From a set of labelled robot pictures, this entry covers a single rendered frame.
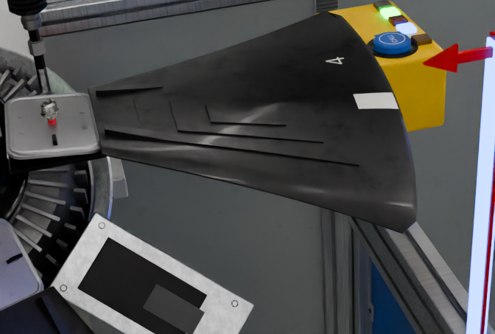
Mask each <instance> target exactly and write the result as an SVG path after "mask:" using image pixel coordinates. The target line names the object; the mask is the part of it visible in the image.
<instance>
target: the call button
mask: <svg viewBox="0 0 495 334"><path fill-rule="evenodd" d="M373 49H374V50H375V51H377V52H380V53H383V54H389V55H394V54H401V53H404V52H407V51H409V50H410V49H411V39H410V37H408V36H407V35H405V34H404V33H401V32H400V31H398V32H384V33H382V34H379V35H375V38H374V40H373Z"/></svg>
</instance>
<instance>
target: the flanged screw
mask: <svg viewBox="0 0 495 334"><path fill-rule="evenodd" d="M59 113H60V109H59V108H58V107H57V103H56V101H54V100H44V101H43V102H42V103H41V116H42V117H46V118H47V120H48V124H50V125H55V124H57V122H56V118H55V116H57V115H58V114H59Z"/></svg>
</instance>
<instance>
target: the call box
mask: <svg viewBox="0 0 495 334"><path fill-rule="evenodd" d="M389 2H390V3H391V4H392V7H395V8H396V9H397V10H398V11H399V12H400V15H403V16H404V17H405V18H406V19H407V20H408V23H412V24H413V25H414V26H415V27H416V29H417V32H414V33H410V34H406V35H407V36H408V37H410V39H411V36H412V35H419V34H423V33H425V32H424V31H423V30H422V29H421V28H420V27H419V26H418V25H417V24H416V23H414V22H413V21H412V20H411V19H410V18H409V17H408V16H407V15H406V14H405V13H404V12H403V11H402V10H400V9H399V8H398V7H397V6H396V5H395V4H394V3H393V2H392V1H389ZM329 12H330V13H334V14H338V15H341V16H342V17H343V18H344V19H345V20H346V21H347V22H348V23H349V24H350V25H351V26H352V27H353V28H354V29H355V30H356V32H357V33H358V34H359V36H360V37H361V38H362V39H363V41H364V42H365V43H366V44H367V46H368V48H369V49H370V50H371V51H372V53H373V55H374V56H375V58H376V59H377V61H378V62H379V65H380V66H381V67H382V70H383V72H384V73H385V75H386V77H387V79H388V81H389V83H390V85H391V87H392V90H393V92H394V94H395V96H396V99H397V101H398V104H399V107H400V109H401V112H402V116H403V118H404V122H405V125H406V128H407V132H410V131H417V130H421V129H425V128H432V127H437V126H441V125H443V123H444V109H445V93H446V70H442V69H437V68H434V67H430V66H425V65H424V64H423V62H424V61H426V60H429V59H430V58H432V57H433V56H435V55H437V54H438V53H440V52H442V51H443V49H441V48H440V47H439V46H438V45H437V44H436V43H435V42H434V41H433V40H432V43H431V44H426V45H422V46H418V45H417V44H416V43H415V42H414V41H413V40H412V39H411V49H410V50H409V51H407V52H404V53H401V54H394V55H389V54H383V53H380V52H377V51H375V50H374V49H373V40H374V38H375V35H379V34H382V33H384V32H398V30H397V29H396V27H394V26H393V25H392V24H391V23H390V22H389V21H388V18H385V17H384V16H383V15H382V14H381V11H378V10H377V9H376V8H375V7H374V6H373V4H369V5H364V6H359V7H351V8H346V9H341V10H333V11H329Z"/></svg>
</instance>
